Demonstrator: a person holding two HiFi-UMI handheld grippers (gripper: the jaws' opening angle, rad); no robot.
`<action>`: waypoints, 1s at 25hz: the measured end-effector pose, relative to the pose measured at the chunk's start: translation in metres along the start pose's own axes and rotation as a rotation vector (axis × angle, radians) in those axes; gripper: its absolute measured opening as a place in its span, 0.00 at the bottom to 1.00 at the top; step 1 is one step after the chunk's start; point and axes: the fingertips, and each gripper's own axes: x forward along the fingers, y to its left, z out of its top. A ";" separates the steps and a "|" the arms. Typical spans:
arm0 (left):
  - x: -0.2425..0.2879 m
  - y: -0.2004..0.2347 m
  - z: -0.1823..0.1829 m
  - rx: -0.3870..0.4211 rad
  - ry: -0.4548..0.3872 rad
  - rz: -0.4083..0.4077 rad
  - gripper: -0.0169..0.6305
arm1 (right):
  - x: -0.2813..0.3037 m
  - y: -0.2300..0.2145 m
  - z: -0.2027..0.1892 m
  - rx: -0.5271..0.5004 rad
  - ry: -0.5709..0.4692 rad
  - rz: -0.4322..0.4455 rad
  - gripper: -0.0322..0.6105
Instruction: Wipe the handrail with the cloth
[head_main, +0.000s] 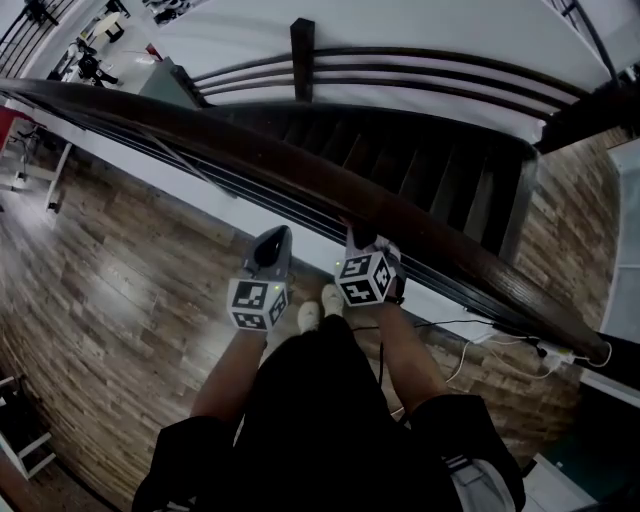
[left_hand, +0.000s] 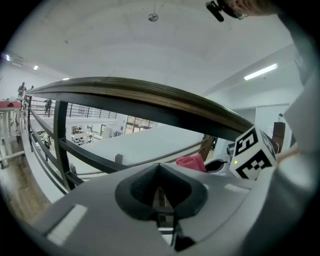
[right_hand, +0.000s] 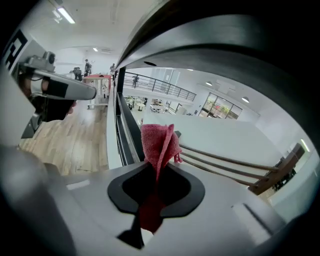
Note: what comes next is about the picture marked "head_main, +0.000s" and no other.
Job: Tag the frosted glass partition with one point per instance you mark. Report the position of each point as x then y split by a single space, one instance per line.
625 240

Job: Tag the person's right forearm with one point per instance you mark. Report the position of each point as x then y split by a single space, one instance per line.
410 355

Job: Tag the grey waist bag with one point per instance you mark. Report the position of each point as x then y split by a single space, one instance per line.
480 485

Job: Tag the dark wooden staircase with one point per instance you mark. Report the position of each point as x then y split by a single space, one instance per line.
400 155

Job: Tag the round white table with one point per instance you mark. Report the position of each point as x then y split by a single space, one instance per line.
110 24

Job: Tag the person's left forearm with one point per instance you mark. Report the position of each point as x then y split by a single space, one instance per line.
225 375

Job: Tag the black metal stair railing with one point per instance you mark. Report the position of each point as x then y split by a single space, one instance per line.
590 30

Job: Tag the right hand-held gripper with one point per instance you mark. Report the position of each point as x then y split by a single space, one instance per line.
362 280

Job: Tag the red top table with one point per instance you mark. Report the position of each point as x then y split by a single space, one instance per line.
7 125

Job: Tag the white power strip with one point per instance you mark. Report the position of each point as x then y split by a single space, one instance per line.
557 356

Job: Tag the tall dark wooden post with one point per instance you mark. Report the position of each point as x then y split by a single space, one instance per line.
585 120

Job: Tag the dark wooden handrail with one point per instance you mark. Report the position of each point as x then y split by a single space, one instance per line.
250 150

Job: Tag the person's black clothing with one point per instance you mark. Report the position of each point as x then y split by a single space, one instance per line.
320 440

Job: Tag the short dark wooden post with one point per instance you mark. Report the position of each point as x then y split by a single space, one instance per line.
302 60

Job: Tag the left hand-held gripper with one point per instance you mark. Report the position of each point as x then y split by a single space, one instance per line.
250 297

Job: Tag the white metal rack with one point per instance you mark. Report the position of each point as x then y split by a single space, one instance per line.
35 445

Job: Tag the black metal balcony railing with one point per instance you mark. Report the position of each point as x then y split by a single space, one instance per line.
30 30

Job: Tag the dark wooden stair rails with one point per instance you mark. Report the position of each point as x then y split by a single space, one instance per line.
400 50

